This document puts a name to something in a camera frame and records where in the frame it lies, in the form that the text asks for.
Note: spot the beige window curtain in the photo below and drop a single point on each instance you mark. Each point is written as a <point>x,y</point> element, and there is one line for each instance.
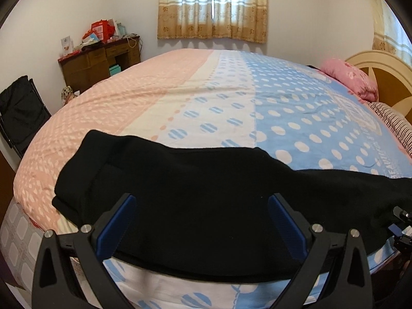
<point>245,20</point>

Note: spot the striped pillow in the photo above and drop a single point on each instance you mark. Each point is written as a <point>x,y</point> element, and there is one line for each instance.
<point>396,123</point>

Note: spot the red gift bag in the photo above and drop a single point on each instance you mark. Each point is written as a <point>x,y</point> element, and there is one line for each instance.
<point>104,30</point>

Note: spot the beige side curtain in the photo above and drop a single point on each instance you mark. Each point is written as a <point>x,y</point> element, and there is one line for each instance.
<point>389,35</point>

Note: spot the teal box under desk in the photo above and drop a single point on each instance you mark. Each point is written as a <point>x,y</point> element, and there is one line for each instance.
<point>113,70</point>

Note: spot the pink blue dotted bedspread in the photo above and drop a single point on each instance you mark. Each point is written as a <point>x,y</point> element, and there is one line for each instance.
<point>214,98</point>

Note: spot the pink floral pillow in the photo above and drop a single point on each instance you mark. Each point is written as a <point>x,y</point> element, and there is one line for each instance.
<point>352,78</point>

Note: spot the grey patterned mattress side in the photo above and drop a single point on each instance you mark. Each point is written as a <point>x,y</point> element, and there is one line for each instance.
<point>20,243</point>

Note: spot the cream wooden headboard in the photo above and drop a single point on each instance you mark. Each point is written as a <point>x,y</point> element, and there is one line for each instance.
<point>392,75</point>

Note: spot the patterned bag on floor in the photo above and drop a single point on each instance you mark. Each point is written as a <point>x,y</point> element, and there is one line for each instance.
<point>68,94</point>

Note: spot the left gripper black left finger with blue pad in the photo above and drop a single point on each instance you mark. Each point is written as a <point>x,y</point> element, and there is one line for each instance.
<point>55,284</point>

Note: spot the black folding chair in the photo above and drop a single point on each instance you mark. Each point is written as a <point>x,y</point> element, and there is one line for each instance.
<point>23,114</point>

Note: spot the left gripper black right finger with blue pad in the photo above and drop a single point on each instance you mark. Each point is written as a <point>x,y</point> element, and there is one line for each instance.
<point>334,271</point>

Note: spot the dark wooden desk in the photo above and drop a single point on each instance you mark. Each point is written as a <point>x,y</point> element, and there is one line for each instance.
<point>83,69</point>

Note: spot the black pants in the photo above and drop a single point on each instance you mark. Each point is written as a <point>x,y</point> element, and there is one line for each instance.
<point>203,213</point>

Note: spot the white card on desk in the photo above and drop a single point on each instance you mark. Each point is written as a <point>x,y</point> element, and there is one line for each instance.
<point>67,46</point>

